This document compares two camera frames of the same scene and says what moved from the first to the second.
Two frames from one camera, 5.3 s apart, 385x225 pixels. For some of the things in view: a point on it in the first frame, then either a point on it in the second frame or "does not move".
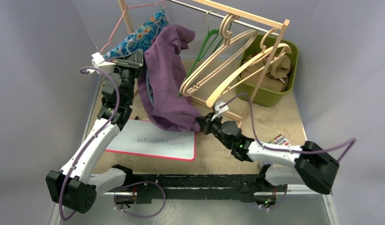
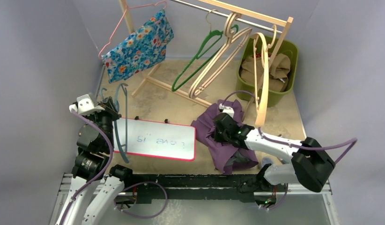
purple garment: x=163 y=83 → x=227 y=159
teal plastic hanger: x=150 y=88 → x=118 y=146
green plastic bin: x=268 y=71 does not move
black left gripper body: x=128 y=71 → x=105 y=118
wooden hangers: x=221 y=88 → x=261 y=112
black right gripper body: x=206 y=123 → x=221 y=124
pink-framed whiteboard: x=141 y=137 does not move
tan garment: x=275 y=78 does not move
